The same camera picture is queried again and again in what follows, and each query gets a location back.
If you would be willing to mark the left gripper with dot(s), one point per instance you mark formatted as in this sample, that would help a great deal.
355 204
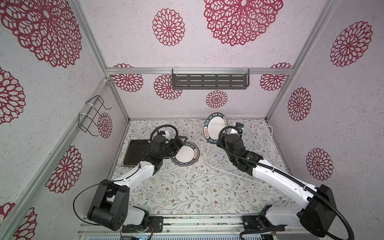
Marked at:
177 146

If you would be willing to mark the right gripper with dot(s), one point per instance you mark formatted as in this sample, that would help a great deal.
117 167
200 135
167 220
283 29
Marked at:
220 144

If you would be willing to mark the black square plate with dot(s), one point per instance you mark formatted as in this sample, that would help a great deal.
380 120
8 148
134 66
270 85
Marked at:
135 152

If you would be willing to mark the white round plate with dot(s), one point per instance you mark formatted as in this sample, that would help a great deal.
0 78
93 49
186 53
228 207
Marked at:
213 125
187 155

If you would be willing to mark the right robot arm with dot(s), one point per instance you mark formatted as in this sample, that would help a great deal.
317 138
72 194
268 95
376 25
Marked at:
318 206

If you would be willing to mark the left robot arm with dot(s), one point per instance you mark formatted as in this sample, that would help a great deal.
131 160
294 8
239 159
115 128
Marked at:
110 205

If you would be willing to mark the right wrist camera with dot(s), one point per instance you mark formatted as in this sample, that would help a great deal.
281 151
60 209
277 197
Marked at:
240 128

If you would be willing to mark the white wire dish rack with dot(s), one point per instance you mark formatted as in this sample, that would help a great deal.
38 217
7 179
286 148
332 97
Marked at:
253 144

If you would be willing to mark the dark grey wall shelf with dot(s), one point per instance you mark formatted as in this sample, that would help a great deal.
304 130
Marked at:
211 81

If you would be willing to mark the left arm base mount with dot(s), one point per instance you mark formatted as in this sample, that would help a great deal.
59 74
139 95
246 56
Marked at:
152 224

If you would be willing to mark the black wire wall basket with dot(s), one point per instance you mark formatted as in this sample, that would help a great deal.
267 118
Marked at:
96 121

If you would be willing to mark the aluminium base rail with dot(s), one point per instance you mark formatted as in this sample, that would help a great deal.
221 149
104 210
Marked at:
196 227

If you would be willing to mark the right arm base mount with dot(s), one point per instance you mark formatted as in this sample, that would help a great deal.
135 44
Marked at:
260 224

